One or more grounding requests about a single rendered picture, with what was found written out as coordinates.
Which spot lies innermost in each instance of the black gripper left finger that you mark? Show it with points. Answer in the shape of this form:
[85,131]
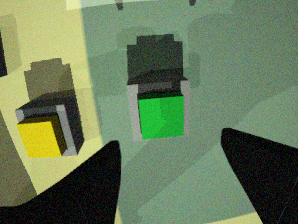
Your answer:
[88,195]

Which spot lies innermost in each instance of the purple button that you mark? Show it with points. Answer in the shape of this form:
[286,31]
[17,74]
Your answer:
[3,71]

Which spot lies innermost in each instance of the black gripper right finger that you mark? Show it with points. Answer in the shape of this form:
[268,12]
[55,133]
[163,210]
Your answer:
[268,172]

